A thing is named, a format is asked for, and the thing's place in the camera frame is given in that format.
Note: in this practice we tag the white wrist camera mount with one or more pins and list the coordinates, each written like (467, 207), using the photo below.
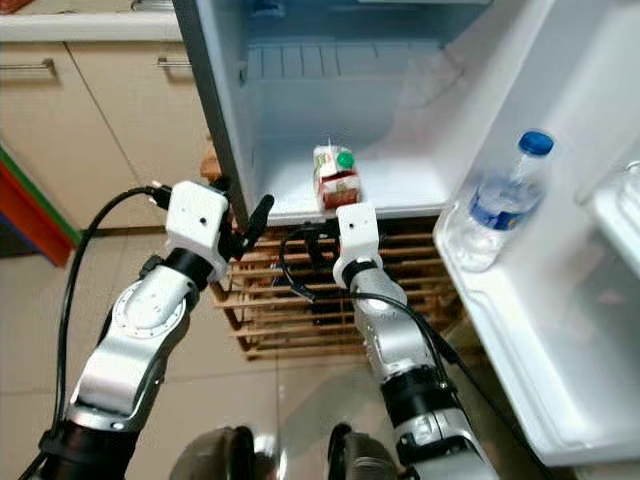
(357, 232)
(196, 218)

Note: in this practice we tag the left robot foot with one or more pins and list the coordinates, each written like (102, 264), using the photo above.
(210, 455)

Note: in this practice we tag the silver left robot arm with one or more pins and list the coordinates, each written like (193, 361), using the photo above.
(140, 330)

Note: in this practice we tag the red white drink carton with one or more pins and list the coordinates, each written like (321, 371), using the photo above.
(338, 185)

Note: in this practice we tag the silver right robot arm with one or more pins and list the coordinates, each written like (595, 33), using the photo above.
(395, 330)

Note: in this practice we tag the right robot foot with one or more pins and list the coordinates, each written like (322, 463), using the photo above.
(360, 460)

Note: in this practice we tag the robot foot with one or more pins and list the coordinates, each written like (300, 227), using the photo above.
(360, 460)
(210, 455)

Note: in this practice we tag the clear water bottle blue cap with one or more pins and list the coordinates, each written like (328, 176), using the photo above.
(500, 205)

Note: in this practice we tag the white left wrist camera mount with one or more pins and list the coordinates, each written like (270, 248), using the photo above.
(196, 218)

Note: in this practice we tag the stainless steel fridge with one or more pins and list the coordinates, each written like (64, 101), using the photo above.
(360, 100)

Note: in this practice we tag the wooden wine rack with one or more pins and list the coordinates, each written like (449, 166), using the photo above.
(290, 330)

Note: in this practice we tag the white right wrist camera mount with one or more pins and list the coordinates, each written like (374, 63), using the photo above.
(357, 232)

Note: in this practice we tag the red and green board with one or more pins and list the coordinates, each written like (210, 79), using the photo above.
(30, 215)

